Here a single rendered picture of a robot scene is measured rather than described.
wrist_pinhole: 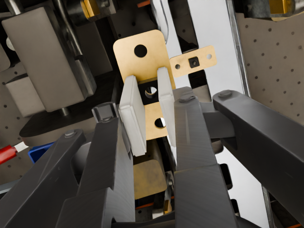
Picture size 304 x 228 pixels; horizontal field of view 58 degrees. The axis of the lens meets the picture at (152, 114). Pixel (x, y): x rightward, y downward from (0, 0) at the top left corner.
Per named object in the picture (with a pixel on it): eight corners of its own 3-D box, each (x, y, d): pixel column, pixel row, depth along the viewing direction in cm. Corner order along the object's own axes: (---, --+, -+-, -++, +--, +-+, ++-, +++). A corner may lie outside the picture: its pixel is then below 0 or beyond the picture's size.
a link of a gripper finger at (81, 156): (129, 163, 13) (70, 177, 13) (132, 122, 18) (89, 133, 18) (120, 135, 13) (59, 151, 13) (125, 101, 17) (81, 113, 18)
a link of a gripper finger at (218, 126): (178, 121, 12) (243, 105, 12) (171, 89, 17) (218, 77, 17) (184, 149, 13) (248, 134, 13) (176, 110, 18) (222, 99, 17)
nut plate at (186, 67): (212, 44, 49) (215, 45, 48) (217, 64, 51) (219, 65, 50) (168, 58, 50) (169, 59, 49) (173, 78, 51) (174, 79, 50)
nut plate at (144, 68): (186, 129, 23) (187, 135, 22) (142, 140, 23) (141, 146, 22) (161, 27, 20) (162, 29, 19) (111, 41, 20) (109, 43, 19)
